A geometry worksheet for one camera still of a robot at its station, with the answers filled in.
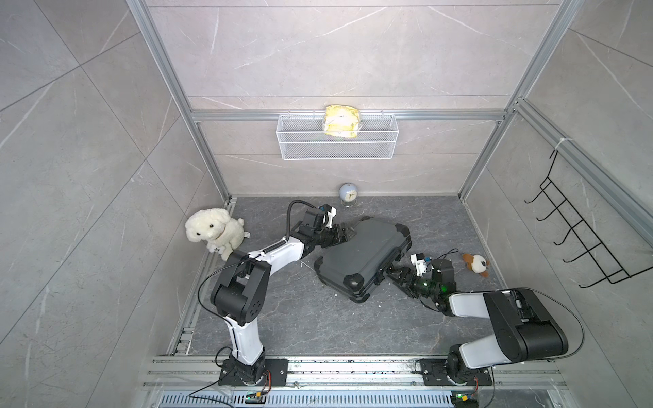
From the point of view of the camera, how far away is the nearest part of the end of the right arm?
32.0 inches

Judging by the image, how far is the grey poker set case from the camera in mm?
779

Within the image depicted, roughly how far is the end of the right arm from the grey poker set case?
1.0 inches
